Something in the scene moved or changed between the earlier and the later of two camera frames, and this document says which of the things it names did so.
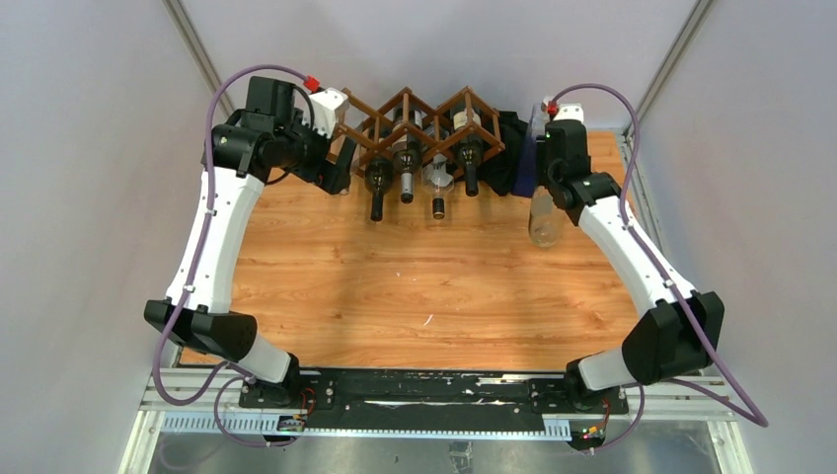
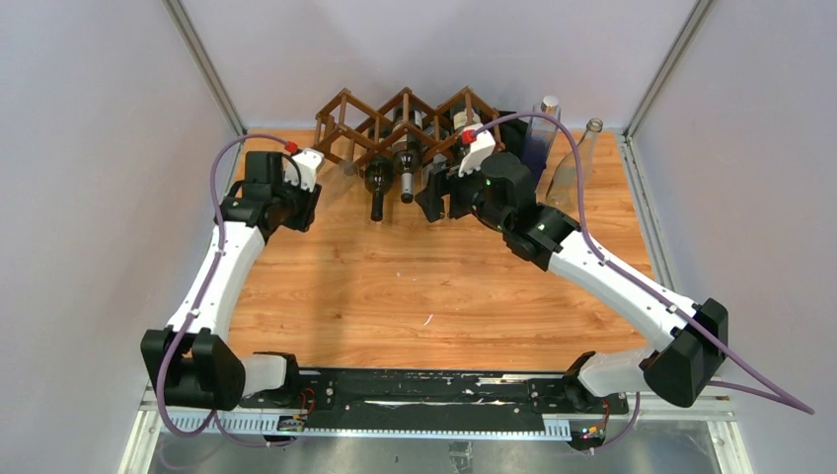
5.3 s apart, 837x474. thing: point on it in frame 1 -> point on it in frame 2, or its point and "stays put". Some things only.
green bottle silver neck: x=407 y=150 stays put
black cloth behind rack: x=498 y=171 stays put
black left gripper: x=322 y=172 -> x=302 y=221
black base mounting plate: x=429 y=398 stays put
